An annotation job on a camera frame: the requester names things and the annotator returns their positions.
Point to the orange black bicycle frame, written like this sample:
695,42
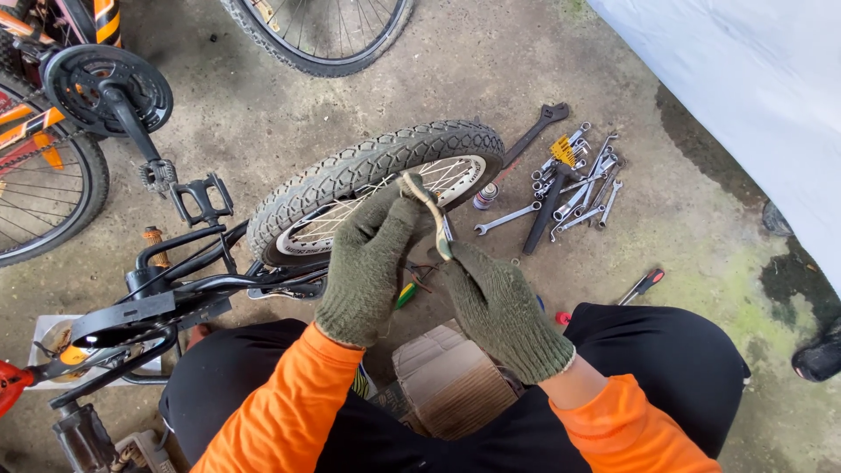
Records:
26,125

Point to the small spray can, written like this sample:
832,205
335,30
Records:
485,196

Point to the red black screwdriver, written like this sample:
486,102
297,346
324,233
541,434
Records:
644,284

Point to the worn beige strip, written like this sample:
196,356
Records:
433,213

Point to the red tool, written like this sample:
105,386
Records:
12,387

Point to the white tarpaulin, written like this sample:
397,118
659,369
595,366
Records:
742,85

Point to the small red cap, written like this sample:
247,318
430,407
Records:
563,318

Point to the person's black trousers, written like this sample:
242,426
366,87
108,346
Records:
657,355

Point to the large spoked bicycle wheel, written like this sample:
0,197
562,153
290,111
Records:
85,190
315,59

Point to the person's right hand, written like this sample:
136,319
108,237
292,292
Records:
506,315

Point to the white tray with parts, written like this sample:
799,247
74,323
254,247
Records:
46,348

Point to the cardboard box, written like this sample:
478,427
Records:
453,381

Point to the small wheel with grey tyre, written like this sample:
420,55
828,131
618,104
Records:
341,171

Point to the grey metal bicycle pedal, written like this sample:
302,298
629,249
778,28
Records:
158,176

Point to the green yellow screwdriver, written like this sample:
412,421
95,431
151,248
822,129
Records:
406,295

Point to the person's left hand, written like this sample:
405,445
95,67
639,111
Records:
361,263

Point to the black small bicycle frame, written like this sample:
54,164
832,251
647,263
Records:
197,282

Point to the black adjustable wrench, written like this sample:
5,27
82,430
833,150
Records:
533,131

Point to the pile of chrome wrenches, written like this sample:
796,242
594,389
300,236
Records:
585,194

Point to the person's right fingers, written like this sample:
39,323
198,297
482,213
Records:
460,259

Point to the yellow hex key set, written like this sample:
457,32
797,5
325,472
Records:
563,151

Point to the dirty black bicycle pedal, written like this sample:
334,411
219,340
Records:
82,437

